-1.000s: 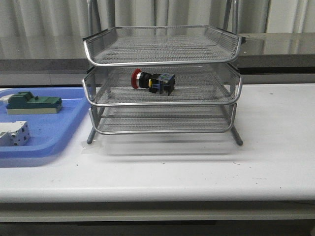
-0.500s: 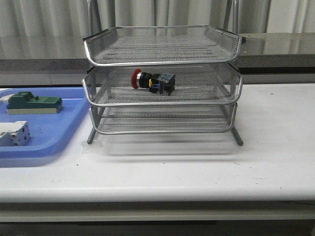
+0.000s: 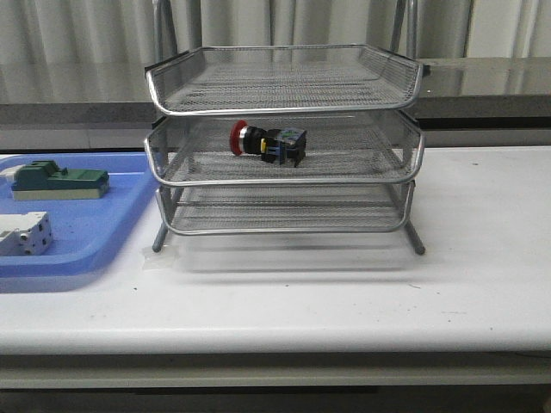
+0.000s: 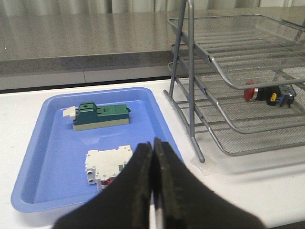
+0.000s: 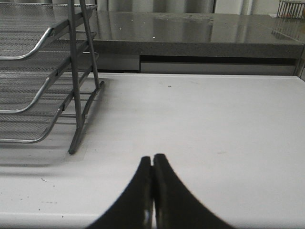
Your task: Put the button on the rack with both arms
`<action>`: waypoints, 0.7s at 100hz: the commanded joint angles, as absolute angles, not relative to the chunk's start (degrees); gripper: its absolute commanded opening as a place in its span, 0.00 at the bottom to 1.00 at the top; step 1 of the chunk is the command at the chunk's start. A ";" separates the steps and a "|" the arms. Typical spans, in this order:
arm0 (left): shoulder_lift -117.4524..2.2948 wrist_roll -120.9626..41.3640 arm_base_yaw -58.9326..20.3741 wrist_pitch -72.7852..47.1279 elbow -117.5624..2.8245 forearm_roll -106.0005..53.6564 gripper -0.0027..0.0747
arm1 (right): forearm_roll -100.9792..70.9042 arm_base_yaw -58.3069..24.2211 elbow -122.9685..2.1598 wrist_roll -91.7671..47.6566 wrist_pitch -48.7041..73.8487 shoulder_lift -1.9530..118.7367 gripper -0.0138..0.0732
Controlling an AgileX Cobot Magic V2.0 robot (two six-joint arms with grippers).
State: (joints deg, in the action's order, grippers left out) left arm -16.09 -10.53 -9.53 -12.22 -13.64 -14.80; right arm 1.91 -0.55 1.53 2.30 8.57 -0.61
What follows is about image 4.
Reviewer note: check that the white circuit breaker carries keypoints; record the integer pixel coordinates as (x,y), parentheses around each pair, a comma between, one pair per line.
(102,167)

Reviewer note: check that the silver wire rack frame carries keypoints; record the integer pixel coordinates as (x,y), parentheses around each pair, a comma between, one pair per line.
(181,91)

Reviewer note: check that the blue plastic tray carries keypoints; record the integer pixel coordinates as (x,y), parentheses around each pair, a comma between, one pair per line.
(52,174)

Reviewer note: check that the green switch module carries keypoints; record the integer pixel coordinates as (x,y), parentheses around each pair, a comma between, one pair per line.
(90,116)

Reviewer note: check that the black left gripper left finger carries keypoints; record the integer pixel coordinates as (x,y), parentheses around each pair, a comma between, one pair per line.
(123,204)

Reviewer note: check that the red emergency stop button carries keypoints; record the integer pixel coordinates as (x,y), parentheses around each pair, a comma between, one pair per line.
(279,96)

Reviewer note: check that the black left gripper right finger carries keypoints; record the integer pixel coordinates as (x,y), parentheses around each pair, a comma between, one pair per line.
(184,202)

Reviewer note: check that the silver mesh tray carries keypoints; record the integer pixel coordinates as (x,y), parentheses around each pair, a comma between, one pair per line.
(250,140)
(244,50)
(254,85)

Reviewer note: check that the grey stone counter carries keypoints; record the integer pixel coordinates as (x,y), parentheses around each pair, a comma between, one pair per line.
(60,50)

